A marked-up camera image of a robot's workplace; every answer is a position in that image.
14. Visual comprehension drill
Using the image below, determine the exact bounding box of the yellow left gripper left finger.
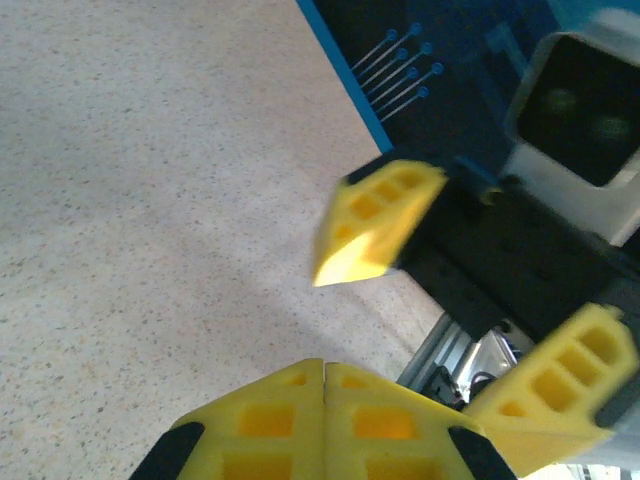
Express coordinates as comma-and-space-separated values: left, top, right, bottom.
128, 357, 327, 480

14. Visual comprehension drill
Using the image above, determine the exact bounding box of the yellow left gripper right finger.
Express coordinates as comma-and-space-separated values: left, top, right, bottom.
324, 362, 519, 480

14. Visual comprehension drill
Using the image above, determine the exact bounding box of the aluminium mounting rail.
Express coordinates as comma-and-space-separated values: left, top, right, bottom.
397, 312, 521, 406

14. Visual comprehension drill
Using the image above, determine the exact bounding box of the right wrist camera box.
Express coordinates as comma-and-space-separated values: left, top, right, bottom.
502, 9, 640, 247

